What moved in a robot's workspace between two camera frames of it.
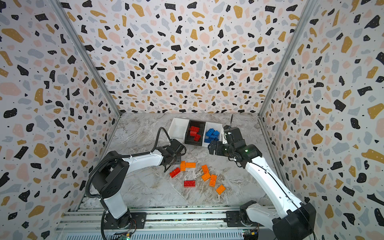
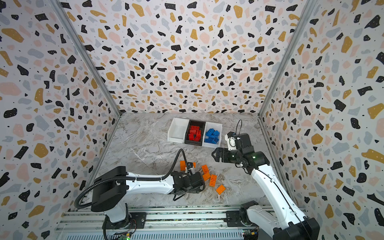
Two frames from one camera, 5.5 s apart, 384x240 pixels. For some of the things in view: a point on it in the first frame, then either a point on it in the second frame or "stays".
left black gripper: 179,161 -> 198,190
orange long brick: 212,181 stays
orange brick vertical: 182,166 stays
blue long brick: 210,132 stays
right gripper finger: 211,147 -> 218,155
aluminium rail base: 162,223 stays
